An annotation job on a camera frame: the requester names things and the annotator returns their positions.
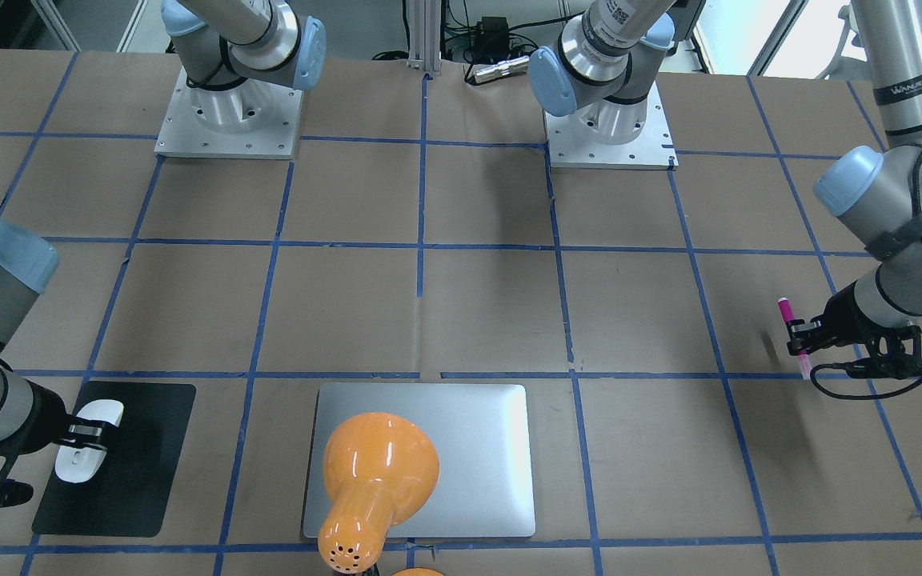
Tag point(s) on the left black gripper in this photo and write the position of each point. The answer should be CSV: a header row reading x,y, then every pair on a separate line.
x,y
845,315

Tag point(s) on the pink highlighter pen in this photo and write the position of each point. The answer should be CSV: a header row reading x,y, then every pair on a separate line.
x,y
790,320

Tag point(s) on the white computer mouse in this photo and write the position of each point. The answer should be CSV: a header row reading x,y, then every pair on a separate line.
x,y
77,462

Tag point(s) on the rear right robot arm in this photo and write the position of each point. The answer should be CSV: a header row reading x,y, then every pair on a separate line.
x,y
601,55

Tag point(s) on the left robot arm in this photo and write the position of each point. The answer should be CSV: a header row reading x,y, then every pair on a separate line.
x,y
878,197

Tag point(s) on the rear left robot arm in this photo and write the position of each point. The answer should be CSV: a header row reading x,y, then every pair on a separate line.
x,y
595,83

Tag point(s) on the black mousepad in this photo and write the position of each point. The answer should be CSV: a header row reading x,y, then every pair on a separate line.
x,y
128,497

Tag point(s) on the silver apple laptop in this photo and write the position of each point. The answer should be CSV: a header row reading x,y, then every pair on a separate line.
x,y
485,487

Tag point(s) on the silver metal cylinder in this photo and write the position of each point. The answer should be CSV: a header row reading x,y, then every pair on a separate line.
x,y
500,70

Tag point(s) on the black power adapter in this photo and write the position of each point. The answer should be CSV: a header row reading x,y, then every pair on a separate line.
x,y
492,29

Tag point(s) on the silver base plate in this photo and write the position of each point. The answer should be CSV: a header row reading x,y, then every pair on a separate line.
x,y
653,136
255,120

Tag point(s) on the aluminium frame post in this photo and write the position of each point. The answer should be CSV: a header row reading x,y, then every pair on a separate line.
x,y
424,34

